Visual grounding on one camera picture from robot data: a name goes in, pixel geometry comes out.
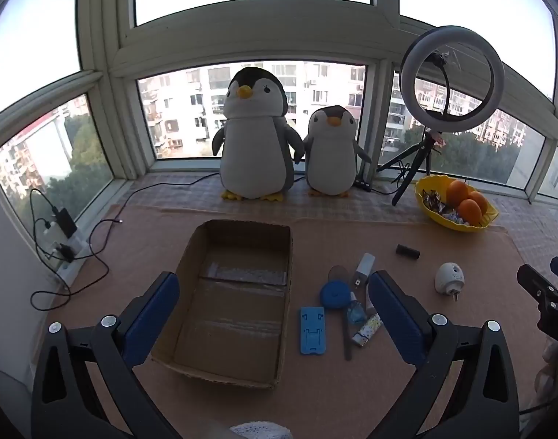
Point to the patterned silver lighter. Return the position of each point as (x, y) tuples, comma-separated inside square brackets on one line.
[(368, 329)]

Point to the white plug-in device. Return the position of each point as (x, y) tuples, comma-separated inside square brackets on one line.
[(448, 276)]

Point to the cardboard box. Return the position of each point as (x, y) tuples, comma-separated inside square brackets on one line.
[(233, 311)]

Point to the pile of wrapped candies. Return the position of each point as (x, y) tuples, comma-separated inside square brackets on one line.
[(432, 201)]

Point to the white window frame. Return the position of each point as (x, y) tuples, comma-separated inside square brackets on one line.
[(105, 100)]

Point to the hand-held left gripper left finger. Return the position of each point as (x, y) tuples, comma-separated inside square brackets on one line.
[(153, 315)]

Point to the large penguin plush toy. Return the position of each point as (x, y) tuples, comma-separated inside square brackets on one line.
[(253, 146)]

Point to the pinkish brown felt mat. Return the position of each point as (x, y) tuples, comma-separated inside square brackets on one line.
[(329, 398)]

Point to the white power strip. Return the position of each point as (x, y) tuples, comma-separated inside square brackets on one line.
[(80, 242)]

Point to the blue eye drop bottle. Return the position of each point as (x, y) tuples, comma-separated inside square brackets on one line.
[(355, 314)]

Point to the small penguin plush toy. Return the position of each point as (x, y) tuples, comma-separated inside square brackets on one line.
[(331, 155)]

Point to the black cylinder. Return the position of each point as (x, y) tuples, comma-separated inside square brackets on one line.
[(407, 251)]

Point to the blue round case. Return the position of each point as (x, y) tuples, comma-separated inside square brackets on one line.
[(333, 293)]

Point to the white plug charger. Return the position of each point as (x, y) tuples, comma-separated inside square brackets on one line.
[(51, 231)]

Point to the grey spoon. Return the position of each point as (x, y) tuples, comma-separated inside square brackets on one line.
[(338, 274)]

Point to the grey checkered cloth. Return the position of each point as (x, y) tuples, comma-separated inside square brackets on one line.
[(192, 196)]

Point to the white charger adapter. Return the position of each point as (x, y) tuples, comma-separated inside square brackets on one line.
[(365, 265)]

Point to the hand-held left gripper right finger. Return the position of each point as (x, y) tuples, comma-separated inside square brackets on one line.
[(397, 315)]

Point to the person's fluffy white clothing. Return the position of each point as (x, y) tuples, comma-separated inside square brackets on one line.
[(260, 432)]

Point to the blue phone stand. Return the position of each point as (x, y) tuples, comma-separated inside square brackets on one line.
[(313, 334)]

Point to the yellow fruit bowl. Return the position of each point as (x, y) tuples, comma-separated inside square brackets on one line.
[(484, 219)]

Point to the black plug charger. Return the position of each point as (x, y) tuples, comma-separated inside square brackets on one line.
[(66, 253)]

